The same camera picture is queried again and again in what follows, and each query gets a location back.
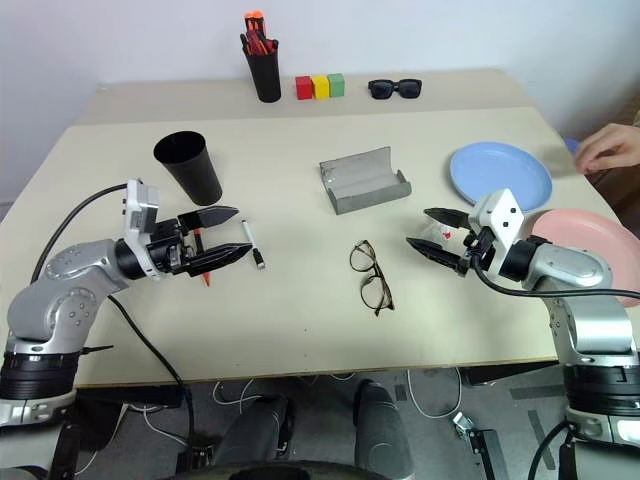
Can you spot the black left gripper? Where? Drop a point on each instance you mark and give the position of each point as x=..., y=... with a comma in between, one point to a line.
x=165, y=247

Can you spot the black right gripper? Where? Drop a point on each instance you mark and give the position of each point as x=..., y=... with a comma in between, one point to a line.
x=477, y=247

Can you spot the tortoiseshell eyeglasses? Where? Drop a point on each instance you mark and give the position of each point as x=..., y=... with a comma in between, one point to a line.
x=361, y=257

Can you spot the grey glasses case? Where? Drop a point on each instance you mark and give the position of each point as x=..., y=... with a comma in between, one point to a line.
x=360, y=195

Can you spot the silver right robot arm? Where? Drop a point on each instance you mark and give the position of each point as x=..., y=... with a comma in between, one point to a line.
x=575, y=265

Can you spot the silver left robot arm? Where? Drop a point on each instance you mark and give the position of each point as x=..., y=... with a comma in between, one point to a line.
x=65, y=290

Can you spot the person's bare hand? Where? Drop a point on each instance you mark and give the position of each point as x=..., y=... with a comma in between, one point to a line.
x=615, y=147

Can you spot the clear packet red print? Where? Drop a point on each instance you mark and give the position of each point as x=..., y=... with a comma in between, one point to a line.
x=442, y=236

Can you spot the white marker black cap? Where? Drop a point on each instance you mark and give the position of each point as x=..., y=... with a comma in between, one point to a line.
x=248, y=232

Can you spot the plain black cup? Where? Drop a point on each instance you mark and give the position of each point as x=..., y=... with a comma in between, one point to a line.
x=192, y=170

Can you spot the blue plate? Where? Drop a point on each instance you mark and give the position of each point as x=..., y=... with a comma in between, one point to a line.
x=500, y=167

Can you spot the pink plate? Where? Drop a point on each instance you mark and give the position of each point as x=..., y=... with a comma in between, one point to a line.
x=590, y=232

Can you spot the black sunglasses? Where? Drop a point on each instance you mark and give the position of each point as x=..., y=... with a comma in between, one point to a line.
x=382, y=90

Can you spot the blue rounded object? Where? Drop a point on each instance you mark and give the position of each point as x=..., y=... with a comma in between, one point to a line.
x=571, y=145

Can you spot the black pen holder cup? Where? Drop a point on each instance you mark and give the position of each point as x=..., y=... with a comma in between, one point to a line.
x=264, y=75

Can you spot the red wooden block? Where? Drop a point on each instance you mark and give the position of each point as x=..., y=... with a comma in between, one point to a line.
x=303, y=88

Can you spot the yellow wooden block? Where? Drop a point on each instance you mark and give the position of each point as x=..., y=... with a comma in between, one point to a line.
x=321, y=87

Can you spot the green wooden block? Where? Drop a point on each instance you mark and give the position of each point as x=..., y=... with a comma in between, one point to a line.
x=337, y=85

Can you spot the grey tape strip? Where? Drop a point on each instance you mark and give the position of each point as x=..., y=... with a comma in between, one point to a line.
x=537, y=392
x=542, y=440

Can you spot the red and black pen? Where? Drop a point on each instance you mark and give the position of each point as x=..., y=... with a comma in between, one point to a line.
x=270, y=46
x=250, y=44

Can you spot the dark rounded shape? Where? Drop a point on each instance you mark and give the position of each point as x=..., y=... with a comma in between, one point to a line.
x=255, y=430
x=382, y=430

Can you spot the black metal table foot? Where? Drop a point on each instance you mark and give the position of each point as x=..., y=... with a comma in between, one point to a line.
x=475, y=440

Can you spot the orange capped pen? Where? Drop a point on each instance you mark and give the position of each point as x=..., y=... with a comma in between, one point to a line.
x=248, y=20
x=258, y=20

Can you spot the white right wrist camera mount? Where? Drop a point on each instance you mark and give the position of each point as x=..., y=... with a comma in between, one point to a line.
x=505, y=215

